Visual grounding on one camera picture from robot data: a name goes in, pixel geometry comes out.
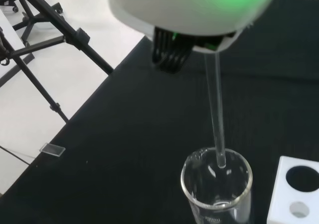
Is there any clear glass beaker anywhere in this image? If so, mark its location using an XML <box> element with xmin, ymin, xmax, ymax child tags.
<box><xmin>180</xmin><ymin>147</ymin><xmax>254</xmax><ymax>224</ymax></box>

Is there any black bench cloth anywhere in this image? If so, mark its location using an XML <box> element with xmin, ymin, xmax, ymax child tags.
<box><xmin>0</xmin><ymin>0</ymin><xmax>319</xmax><ymax>224</ymax></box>

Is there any black camera tripod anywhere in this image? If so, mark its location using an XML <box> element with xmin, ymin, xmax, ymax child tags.
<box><xmin>0</xmin><ymin>0</ymin><xmax>116</xmax><ymax>123</ymax></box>

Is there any white test tube rack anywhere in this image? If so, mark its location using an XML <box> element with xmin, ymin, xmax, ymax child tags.
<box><xmin>267</xmin><ymin>155</ymin><xmax>319</xmax><ymax>224</ymax></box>

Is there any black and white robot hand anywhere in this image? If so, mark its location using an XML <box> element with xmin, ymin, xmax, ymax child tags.
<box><xmin>99</xmin><ymin>0</ymin><xmax>277</xmax><ymax>74</ymax></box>

